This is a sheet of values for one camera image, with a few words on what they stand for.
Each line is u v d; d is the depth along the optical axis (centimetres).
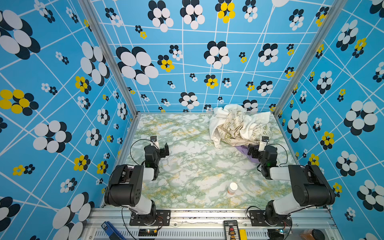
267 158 72
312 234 62
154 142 79
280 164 71
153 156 71
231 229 69
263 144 81
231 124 95
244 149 96
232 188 76
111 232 67
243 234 69
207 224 72
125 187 45
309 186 46
